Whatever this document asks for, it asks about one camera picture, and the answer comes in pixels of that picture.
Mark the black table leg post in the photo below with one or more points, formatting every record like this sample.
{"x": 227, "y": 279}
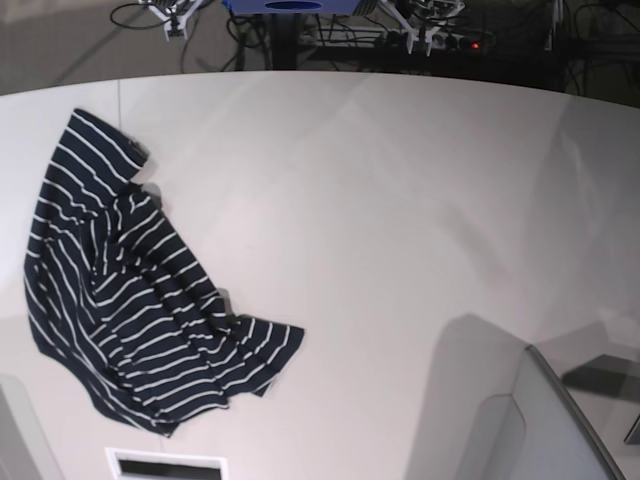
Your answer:
{"x": 284, "y": 36}

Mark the blue bin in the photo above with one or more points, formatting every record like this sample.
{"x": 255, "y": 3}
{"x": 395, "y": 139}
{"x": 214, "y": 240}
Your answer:
{"x": 247, "y": 7}

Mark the white power strip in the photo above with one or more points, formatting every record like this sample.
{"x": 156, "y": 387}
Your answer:
{"x": 368, "y": 37}

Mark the navy white striped t-shirt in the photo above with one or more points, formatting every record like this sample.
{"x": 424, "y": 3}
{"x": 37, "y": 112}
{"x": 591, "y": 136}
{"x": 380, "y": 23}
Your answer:
{"x": 116, "y": 296}

